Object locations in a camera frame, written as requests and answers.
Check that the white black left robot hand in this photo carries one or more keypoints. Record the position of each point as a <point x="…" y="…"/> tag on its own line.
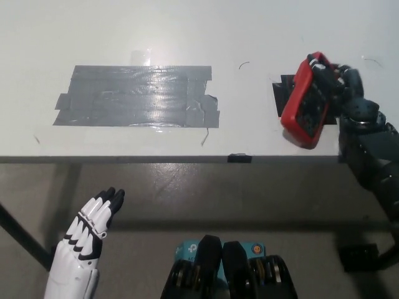
<point x="71" y="264"/>

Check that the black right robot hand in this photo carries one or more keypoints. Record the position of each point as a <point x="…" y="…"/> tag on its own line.
<point x="352" y="93"/>

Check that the grey duct tape patch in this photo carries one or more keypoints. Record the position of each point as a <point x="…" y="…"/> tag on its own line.
<point x="134" y="99"/>

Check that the black tape patch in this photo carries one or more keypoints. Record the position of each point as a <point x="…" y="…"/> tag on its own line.
<point x="282" y="96"/>

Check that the red multimeter with black stand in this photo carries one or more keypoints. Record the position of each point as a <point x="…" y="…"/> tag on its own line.
<point x="294" y="115"/>

